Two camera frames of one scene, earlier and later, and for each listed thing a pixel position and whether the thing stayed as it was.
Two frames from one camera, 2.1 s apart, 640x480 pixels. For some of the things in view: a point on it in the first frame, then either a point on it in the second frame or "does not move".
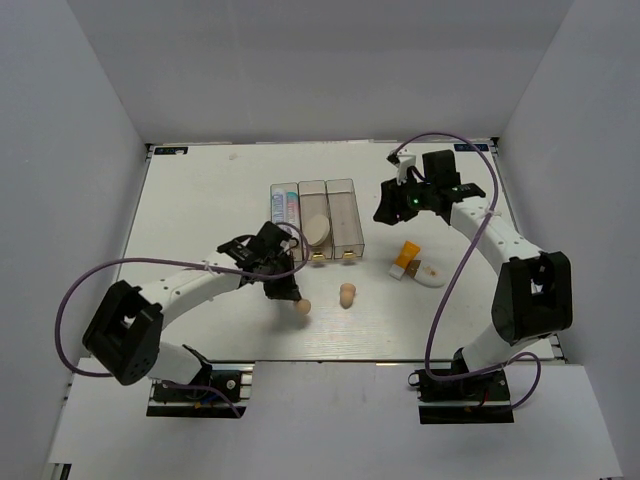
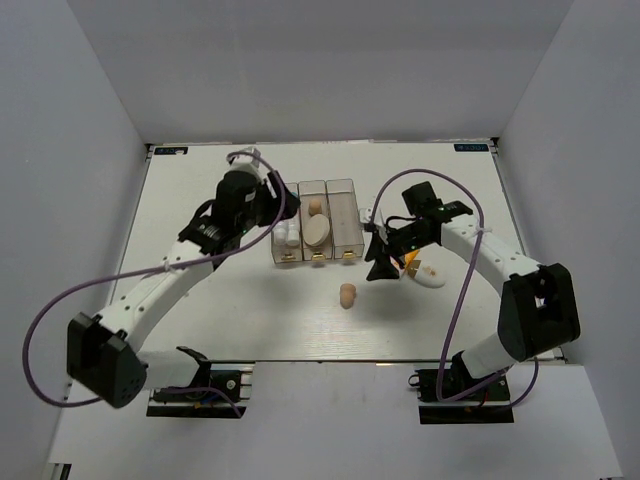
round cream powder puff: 316,229 does not move
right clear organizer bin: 347,235 does not move
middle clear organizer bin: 313,201 does not move
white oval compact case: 430,274 does not move
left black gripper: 285,290 -> 274,203
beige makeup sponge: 347,295 does not move
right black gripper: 391,202 -> 382,267
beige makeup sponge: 303,307 -> 315,208
